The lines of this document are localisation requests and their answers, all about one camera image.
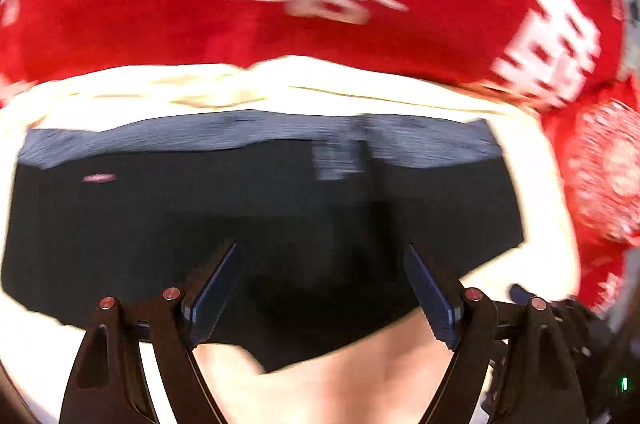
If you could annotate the black pants with blue stripes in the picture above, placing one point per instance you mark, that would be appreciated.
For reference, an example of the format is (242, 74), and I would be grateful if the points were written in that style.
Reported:
(250, 209)

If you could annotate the red ornamented cushion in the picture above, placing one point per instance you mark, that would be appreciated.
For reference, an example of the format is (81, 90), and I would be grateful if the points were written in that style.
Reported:
(607, 163)

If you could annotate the cream blanket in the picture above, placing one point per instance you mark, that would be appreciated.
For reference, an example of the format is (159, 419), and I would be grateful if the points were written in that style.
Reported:
(325, 386)

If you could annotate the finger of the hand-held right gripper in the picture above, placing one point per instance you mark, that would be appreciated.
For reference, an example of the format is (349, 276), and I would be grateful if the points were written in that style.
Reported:
(522, 291)

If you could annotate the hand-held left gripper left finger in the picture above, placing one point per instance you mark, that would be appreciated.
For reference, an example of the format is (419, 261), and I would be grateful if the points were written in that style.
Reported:
(212, 301)

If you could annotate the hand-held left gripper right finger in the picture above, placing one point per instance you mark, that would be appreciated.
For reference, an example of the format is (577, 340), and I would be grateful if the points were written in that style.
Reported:
(434, 301)

